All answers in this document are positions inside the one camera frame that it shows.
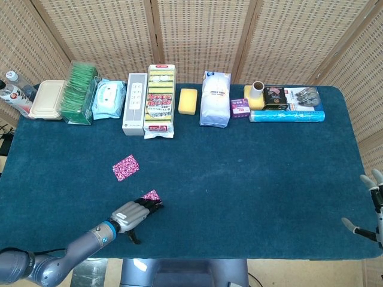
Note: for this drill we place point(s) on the yellow sponge under roll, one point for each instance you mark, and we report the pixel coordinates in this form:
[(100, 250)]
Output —
[(254, 103)]

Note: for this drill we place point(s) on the white power strip box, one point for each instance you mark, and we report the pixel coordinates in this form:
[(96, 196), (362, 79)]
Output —
[(134, 104)]

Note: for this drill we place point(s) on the white paper roll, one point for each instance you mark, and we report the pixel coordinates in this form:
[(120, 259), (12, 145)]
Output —
[(257, 91)]

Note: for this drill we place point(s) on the white paper bag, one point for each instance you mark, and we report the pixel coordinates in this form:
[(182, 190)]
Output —
[(214, 101)]

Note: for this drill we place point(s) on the plain yellow sponge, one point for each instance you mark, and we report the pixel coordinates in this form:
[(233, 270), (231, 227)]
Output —
[(188, 101)]

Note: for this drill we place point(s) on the white bottle red print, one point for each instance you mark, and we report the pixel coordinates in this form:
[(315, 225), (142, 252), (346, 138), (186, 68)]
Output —
[(15, 98)]

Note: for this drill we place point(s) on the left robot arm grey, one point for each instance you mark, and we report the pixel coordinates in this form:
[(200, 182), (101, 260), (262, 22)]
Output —
[(83, 242)]

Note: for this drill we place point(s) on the shiny metal floor plate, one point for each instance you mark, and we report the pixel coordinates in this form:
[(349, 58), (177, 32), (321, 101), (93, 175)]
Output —
[(92, 275)]

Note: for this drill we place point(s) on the woven wooden folding screen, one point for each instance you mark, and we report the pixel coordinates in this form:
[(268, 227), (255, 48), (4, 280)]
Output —
[(194, 39)]

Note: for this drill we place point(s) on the green tea bag box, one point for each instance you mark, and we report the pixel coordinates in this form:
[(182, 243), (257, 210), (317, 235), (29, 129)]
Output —
[(77, 95)]

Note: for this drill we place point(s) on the beige lidded lunch box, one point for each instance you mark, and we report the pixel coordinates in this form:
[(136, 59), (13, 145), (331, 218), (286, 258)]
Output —
[(46, 100)]

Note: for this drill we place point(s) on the pink white patterned rectangular block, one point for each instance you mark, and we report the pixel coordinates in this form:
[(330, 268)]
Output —
[(125, 167), (151, 195)]

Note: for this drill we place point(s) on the yellow sponge multipack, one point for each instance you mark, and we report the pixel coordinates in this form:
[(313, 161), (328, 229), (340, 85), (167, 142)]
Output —
[(160, 101)]

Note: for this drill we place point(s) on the blue cling film roll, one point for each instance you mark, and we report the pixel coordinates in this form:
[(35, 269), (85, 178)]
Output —
[(287, 116)]

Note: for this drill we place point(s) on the clear bottle white cap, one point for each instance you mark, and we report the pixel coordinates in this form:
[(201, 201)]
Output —
[(22, 85)]

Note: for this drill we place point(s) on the light blue wet wipes pack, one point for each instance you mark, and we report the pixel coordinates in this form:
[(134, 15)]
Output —
[(107, 98)]

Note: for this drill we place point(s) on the black tin can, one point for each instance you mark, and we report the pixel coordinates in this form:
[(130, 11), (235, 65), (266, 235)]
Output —
[(275, 98)]

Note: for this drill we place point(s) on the blue felt table cover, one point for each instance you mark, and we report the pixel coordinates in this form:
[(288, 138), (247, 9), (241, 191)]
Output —
[(239, 179)]

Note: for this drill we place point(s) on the right robot hand grey fingertips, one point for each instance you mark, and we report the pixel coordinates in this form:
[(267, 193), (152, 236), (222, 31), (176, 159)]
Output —
[(380, 221)]

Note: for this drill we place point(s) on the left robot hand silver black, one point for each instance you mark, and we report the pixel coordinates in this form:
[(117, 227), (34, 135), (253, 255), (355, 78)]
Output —
[(131, 213)]

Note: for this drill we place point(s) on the small purple box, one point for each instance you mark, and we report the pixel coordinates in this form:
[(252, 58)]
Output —
[(240, 109)]

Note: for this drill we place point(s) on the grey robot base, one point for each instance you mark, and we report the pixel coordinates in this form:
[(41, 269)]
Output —
[(179, 273)]

